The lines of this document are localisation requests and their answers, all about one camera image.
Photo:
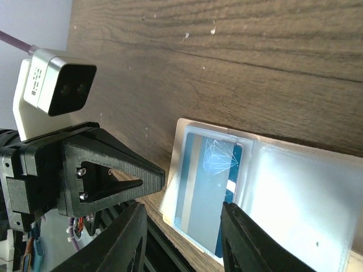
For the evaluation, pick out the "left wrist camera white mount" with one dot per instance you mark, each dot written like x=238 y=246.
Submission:
x=51 y=85

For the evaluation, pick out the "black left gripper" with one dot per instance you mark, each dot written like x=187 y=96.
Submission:
x=98 y=171

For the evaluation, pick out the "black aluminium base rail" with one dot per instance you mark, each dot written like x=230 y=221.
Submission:
x=161 y=254

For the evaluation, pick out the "beige leather card holder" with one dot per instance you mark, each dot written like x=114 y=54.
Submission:
x=307 y=199

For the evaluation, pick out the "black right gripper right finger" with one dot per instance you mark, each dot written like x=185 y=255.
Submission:
x=247 y=247

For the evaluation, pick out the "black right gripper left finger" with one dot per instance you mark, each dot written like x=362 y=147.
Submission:
x=120 y=247

